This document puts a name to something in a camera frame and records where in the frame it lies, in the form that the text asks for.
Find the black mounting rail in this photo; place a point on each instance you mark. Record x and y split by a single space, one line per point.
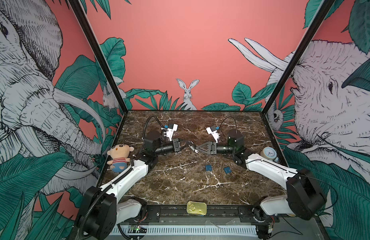
245 213

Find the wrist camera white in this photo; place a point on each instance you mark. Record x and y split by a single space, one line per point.
169 131
214 131

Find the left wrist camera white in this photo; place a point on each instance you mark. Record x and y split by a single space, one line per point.
169 131

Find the plush doll toy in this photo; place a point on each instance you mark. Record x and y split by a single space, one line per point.
120 157

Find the white vented strip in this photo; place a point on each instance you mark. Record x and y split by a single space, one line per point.
172 230

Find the black frame post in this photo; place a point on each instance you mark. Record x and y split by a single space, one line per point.
315 24
90 36

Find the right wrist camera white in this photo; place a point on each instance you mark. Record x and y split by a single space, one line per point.
214 131

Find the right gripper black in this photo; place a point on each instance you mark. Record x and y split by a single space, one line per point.
214 149

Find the left black frame post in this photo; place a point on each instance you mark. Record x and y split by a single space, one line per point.
90 36

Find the yellow tin can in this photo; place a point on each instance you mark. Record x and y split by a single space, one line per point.
196 208

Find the right black frame post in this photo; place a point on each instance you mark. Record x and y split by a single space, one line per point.
315 24

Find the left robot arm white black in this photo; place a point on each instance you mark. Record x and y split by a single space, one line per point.
101 209

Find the small circuit board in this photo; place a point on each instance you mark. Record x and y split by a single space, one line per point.
135 230

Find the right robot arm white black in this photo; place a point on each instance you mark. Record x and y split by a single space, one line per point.
304 196

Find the blue padlock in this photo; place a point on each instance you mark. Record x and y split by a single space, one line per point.
208 167
227 169

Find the small alarm clock teal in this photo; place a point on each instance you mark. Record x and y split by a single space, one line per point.
270 153

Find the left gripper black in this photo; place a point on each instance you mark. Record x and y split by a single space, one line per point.
176 144

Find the black padlock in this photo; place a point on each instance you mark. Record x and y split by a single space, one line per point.
193 147

